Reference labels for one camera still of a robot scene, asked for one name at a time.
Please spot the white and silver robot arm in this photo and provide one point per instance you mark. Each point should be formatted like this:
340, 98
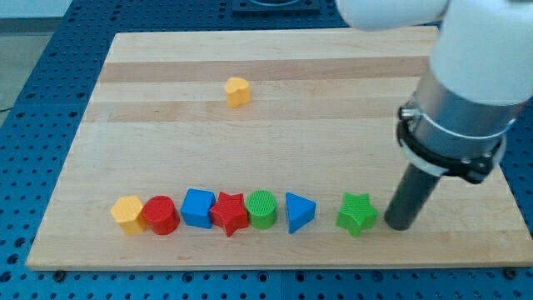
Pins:
478, 79

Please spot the blue triangle block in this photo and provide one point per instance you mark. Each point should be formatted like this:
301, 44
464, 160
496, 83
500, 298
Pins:
299, 211

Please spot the blue cube block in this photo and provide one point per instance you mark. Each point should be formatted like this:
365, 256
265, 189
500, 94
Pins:
196, 206

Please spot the green cylinder block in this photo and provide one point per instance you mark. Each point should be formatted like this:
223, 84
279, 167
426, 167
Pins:
262, 209

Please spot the wooden board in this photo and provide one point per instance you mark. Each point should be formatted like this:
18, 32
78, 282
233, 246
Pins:
321, 123

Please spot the red star block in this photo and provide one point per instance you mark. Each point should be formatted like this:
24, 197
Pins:
229, 213

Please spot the yellow heart block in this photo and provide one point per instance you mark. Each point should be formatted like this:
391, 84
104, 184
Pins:
238, 91

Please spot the red cylinder block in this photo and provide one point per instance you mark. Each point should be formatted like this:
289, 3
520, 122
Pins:
161, 215

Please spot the green star block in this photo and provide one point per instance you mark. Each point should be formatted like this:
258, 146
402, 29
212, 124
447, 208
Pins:
356, 214

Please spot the black cylindrical end effector rod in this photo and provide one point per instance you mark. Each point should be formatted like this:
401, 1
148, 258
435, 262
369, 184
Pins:
410, 196

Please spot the yellow hexagon block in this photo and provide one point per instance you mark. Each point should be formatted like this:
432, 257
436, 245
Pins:
127, 213

